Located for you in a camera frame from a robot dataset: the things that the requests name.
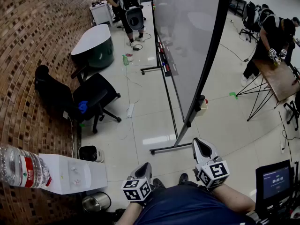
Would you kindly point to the steel trash can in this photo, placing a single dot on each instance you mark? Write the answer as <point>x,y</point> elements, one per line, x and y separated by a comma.
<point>96,201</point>

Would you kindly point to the black power adapter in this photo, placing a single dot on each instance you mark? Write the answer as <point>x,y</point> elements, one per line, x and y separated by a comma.
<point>136,48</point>

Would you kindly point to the black device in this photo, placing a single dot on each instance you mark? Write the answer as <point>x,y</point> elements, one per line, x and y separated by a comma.
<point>120,215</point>

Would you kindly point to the black monitor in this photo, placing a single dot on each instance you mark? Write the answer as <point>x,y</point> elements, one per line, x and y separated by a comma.
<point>276,182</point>

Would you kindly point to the person's right forearm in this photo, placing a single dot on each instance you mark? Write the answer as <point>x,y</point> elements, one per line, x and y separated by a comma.
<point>234,198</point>

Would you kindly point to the person's black right shoe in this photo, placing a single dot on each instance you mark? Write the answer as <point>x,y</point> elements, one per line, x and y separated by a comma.
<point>183,178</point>

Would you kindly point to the small beige box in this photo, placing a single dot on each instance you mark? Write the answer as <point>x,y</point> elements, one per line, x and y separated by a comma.
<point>203,108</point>

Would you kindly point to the white bin with black liner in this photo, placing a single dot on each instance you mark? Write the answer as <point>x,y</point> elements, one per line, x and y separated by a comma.
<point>90,153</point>

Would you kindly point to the white wall socket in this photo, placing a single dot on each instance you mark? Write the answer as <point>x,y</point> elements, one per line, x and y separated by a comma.
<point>65,114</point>

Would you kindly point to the person's dark blue clothing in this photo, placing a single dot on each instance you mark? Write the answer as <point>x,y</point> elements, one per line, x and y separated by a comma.
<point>187,207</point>

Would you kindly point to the black shelf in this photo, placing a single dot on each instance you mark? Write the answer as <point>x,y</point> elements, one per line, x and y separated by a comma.
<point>236,3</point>

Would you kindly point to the yellow bottle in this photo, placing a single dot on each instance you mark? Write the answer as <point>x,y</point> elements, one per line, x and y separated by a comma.
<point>275,63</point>

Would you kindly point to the white power strip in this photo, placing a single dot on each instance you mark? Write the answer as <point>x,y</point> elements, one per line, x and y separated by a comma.
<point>282,147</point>
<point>130,110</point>

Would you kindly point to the person's left forearm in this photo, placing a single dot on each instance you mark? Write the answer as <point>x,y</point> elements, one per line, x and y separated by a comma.
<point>127,213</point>

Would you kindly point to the blue cloth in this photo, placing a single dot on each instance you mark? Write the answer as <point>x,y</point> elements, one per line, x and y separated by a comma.
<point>83,107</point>

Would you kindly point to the person's black shoe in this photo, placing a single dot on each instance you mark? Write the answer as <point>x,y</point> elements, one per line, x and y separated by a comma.
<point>158,183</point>
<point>183,178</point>

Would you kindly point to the person's black left shoe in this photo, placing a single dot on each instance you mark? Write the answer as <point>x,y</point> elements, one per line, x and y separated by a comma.
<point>158,183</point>

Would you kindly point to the green floor tape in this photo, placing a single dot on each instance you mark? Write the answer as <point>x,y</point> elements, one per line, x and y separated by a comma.
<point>82,125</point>

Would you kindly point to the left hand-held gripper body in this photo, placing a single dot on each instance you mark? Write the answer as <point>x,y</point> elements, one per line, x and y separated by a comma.
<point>137,189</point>

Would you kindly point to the black office chair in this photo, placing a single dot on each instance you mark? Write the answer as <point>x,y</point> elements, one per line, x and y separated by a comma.
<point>293,111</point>
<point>249,15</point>
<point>93,92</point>

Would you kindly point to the green bottle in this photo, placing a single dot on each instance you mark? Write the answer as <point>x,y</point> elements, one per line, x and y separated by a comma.
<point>125,60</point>

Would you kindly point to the white-topped dark green table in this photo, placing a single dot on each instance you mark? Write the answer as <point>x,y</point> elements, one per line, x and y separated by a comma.
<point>93,39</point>

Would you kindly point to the white water dispenser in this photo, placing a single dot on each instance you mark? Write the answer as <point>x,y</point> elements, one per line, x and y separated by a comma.
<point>70,172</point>

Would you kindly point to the white cabinet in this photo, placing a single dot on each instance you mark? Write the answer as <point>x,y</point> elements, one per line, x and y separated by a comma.
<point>100,13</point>

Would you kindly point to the large clear water bottle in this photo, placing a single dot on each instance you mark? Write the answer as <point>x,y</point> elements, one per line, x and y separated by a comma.
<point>21,165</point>

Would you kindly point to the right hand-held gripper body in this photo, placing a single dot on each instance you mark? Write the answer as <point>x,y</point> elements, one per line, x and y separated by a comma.
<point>213,172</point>

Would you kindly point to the pink white item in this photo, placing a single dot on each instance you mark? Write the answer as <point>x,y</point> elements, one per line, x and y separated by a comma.
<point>129,57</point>

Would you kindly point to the black-framed whiteboard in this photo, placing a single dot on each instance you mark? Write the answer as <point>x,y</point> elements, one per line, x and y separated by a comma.
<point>187,43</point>

